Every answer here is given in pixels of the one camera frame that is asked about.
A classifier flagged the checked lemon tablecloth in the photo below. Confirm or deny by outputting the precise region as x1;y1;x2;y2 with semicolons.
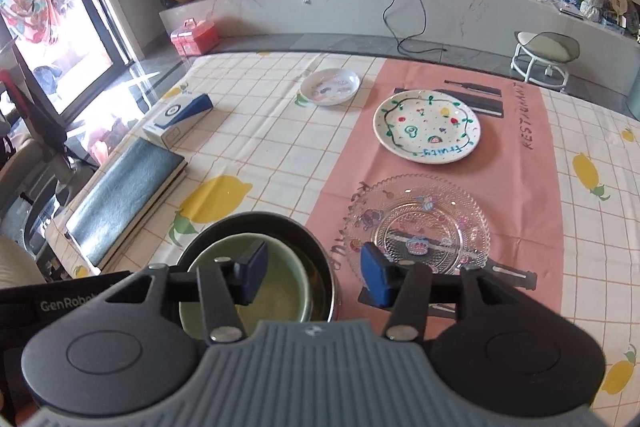
45;52;640;427

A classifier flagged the pink storage box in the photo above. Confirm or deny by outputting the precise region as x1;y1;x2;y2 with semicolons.
170;19;221;56

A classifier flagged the orange steel bowl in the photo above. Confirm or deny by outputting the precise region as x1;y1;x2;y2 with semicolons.
177;213;342;325

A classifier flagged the green ceramic bowl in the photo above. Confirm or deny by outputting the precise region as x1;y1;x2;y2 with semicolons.
179;232;315;339

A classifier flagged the black cable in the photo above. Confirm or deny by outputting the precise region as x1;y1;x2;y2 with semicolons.
382;0;448;55

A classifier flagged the dark grey notebook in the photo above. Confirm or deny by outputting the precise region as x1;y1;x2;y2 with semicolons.
65;138;188;272

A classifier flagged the painted white plate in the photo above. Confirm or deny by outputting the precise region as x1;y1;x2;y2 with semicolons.
372;89;482;165

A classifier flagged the clear glass plate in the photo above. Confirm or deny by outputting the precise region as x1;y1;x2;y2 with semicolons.
344;174;492;280

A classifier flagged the blue and white box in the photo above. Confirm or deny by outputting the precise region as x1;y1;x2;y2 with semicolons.
142;93;215;148

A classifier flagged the small white sticker plate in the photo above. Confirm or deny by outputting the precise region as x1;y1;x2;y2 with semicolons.
299;68;362;108

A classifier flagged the white stool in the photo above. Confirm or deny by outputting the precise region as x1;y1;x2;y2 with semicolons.
511;31;581;94

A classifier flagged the beige chair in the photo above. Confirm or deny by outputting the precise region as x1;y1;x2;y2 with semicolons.
0;134;76;288

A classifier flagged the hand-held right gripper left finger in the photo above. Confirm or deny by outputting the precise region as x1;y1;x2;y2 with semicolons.
107;241;269;344

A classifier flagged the pink bottle print table runner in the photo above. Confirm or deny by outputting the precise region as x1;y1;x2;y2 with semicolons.
305;57;571;323

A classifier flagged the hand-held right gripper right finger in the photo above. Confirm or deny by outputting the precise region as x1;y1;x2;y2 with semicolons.
361;242;538;343

